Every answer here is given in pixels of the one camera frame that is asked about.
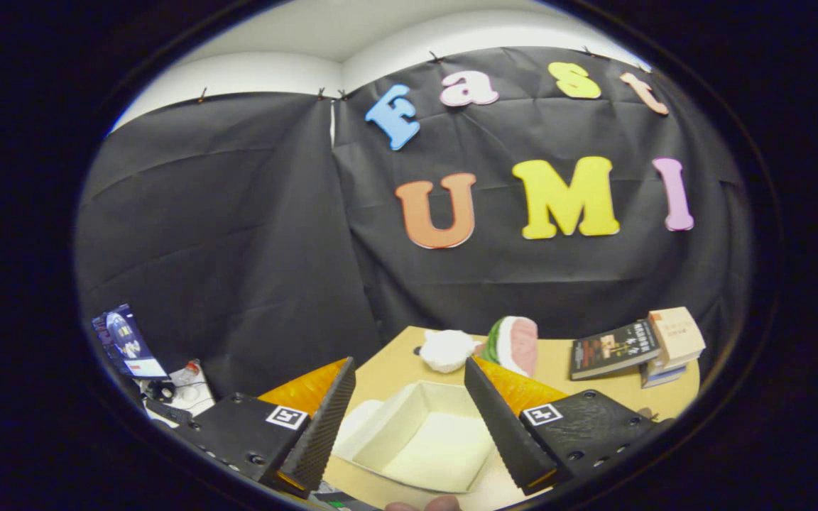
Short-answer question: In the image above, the blue and white display panel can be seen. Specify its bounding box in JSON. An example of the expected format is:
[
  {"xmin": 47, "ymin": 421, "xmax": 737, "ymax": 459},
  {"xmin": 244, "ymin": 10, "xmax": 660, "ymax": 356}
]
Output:
[{"xmin": 91, "ymin": 304, "xmax": 169, "ymax": 380}]

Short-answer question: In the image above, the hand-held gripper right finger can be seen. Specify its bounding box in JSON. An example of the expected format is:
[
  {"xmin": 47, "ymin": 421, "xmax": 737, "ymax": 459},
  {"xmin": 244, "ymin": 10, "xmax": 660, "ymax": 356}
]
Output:
[{"xmin": 464, "ymin": 357, "xmax": 672, "ymax": 496}]

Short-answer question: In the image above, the white side table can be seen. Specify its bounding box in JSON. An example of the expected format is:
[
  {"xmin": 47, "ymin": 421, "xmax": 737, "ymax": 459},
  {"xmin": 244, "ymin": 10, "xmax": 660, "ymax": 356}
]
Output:
[{"xmin": 136, "ymin": 358, "xmax": 218, "ymax": 428}]

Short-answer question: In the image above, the blue cover book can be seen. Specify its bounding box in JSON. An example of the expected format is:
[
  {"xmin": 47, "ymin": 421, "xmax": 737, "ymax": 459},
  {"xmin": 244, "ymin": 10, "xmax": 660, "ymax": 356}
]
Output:
[{"xmin": 639, "ymin": 353, "xmax": 702, "ymax": 390}]

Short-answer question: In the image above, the watermelon slice plush toy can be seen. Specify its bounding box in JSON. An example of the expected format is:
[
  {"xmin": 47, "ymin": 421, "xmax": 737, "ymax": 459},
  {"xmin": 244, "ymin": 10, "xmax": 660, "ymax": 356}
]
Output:
[{"xmin": 481, "ymin": 316, "xmax": 540, "ymax": 379}]

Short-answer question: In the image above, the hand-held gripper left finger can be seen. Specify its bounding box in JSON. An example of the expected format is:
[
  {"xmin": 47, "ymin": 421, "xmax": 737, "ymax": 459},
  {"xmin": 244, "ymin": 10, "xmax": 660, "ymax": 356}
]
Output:
[{"xmin": 175, "ymin": 357, "xmax": 357, "ymax": 499}]

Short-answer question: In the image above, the cream fabric storage box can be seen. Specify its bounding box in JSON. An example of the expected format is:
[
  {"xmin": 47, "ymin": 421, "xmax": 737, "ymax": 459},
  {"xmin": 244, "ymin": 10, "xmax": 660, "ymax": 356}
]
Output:
[{"xmin": 331, "ymin": 380, "xmax": 498, "ymax": 495}]

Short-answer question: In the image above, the beige cover book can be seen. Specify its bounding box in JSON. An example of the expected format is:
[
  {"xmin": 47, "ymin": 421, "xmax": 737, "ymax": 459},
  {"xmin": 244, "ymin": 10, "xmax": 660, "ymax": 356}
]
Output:
[{"xmin": 647, "ymin": 307, "xmax": 707, "ymax": 368}]

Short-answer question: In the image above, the black cover book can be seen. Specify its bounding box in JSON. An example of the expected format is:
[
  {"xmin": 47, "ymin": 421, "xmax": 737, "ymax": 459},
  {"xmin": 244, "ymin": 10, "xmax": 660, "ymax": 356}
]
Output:
[{"xmin": 569, "ymin": 319, "xmax": 662, "ymax": 381}]

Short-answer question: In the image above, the white plush toy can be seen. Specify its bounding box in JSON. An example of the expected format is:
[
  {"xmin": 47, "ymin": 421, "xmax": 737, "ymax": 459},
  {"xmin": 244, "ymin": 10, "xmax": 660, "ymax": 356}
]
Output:
[{"xmin": 419, "ymin": 329, "xmax": 483, "ymax": 375}]

